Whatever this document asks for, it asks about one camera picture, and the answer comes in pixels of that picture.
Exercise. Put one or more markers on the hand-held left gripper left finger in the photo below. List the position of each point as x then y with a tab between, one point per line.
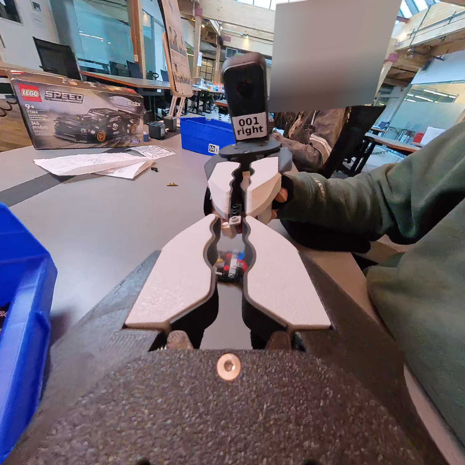
174	287

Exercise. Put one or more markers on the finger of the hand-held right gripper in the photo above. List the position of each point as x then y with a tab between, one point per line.
261	185
221	189

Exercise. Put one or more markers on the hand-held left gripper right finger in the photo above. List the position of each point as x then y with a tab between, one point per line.
287	287

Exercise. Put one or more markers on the small grey lego piece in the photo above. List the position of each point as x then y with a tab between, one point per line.
235	219

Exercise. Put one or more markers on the lego car model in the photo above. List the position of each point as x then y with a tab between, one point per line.
231	265

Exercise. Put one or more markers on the blue plastic bin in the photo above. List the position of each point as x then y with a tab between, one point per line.
22	327
203	136

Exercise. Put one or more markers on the lego set box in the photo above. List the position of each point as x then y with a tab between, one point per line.
80	112

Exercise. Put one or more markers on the hanging banner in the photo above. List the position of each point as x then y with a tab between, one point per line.
176	43

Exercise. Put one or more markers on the small black device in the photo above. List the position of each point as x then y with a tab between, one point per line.
156	130

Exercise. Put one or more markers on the black office chair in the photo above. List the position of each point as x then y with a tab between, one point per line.
363	134

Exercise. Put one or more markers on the white paper sheets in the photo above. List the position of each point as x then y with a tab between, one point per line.
102	163

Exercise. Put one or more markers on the wooden background desks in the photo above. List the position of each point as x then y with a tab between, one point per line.
116	78

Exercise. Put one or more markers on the black computer monitor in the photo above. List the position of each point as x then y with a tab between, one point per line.
57	58

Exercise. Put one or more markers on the wooden post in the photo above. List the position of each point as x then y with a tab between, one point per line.
136	36

